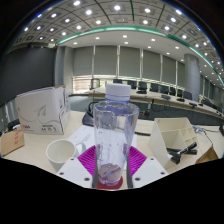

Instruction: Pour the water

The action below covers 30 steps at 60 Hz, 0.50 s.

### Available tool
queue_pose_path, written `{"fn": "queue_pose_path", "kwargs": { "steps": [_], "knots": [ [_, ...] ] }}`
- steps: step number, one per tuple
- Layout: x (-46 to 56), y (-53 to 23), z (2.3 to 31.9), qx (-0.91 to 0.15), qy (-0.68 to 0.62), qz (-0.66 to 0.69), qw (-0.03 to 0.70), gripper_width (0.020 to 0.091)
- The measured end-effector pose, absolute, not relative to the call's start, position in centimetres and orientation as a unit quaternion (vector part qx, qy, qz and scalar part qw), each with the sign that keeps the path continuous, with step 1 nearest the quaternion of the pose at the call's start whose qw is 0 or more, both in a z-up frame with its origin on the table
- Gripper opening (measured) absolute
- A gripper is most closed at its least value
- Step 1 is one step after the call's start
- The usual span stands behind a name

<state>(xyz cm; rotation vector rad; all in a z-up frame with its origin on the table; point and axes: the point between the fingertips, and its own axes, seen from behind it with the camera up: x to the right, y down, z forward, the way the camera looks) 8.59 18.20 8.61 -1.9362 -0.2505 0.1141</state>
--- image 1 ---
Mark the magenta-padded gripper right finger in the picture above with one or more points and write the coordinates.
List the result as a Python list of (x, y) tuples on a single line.
[(146, 168)]

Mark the white paper sheet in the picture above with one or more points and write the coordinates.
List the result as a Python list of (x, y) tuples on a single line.
[(81, 136)]

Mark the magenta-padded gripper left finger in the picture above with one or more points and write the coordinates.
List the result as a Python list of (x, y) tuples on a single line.
[(75, 168)]

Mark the clear plastic water bottle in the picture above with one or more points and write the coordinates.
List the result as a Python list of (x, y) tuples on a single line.
[(115, 133)]

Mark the black power adapter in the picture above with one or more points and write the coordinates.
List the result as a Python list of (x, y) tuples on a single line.
[(12, 125)]

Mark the white cup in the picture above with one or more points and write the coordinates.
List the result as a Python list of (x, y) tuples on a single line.
[(60, 151)]

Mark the flat round red coaster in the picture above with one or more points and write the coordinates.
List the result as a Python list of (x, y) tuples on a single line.
[(110, 187)]

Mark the black office chairs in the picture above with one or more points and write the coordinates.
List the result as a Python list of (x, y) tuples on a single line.
[(142, 86)]

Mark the black marker pen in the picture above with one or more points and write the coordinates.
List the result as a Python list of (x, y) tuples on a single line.
[(185, 149)]

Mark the open cardboard box red-edged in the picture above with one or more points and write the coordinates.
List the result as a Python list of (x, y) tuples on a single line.
[(208, 155)]

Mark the ceiling lights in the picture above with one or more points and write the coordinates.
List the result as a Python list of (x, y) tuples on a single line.
[(117, 7)]

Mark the white desk organizer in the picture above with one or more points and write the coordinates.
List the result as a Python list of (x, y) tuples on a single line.
[(163, 136)]

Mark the white cardboard paper box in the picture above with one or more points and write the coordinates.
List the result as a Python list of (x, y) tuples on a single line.
[(40, 111)]

